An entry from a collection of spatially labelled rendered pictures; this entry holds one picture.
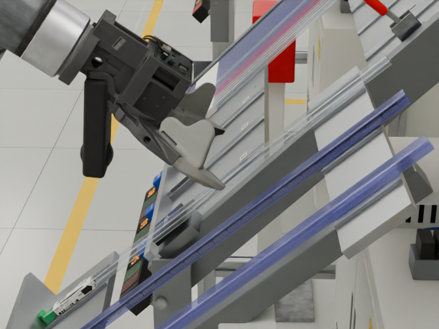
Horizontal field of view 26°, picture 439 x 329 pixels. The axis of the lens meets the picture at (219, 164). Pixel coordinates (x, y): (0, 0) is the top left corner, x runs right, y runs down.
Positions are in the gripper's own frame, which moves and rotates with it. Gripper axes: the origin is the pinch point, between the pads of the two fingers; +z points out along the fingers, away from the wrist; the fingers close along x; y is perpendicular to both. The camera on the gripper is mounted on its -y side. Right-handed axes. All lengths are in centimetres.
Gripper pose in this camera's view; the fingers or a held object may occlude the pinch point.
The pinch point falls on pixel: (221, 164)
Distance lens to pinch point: 104.9
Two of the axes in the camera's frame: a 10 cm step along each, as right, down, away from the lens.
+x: 0.0, -4.2, 9.1
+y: 5.7, -7.5, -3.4
